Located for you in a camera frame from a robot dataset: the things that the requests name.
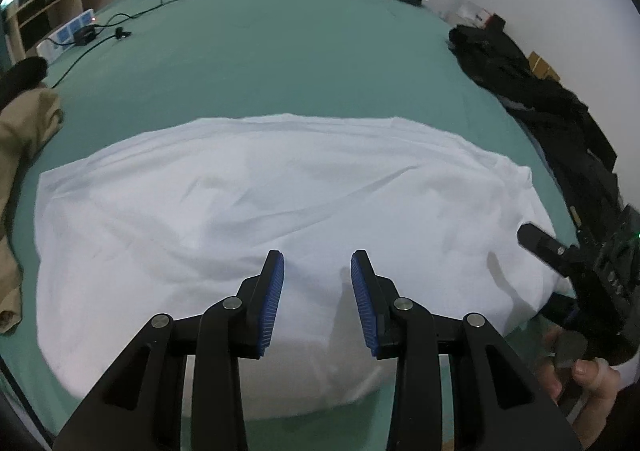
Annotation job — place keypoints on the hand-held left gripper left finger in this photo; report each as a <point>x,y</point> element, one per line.
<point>270,301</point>

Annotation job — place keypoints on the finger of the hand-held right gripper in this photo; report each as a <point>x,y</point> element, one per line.
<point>547,246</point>
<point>557,308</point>

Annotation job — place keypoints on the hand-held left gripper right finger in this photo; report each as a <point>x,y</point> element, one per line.
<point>362,301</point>

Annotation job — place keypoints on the white hoodie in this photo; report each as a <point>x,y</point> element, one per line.
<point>250,191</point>

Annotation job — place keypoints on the person's right hand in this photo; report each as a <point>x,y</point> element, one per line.
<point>585,376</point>

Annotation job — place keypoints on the black jacket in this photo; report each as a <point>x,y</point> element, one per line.
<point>550,101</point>

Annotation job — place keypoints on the cardboard box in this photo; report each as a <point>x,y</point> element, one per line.
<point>542,66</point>

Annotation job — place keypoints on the white small box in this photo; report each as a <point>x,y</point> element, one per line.
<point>475,16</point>

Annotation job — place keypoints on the green bed sheet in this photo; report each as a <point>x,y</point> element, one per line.
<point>275,56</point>

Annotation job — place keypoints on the beige cloth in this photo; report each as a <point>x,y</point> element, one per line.
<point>30,121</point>

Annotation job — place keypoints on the black power adapter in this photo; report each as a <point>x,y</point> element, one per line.
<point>86,36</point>

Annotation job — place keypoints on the black cloth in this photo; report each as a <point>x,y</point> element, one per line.
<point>22,78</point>

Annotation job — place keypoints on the blue patterned box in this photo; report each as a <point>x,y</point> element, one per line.
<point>70,28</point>

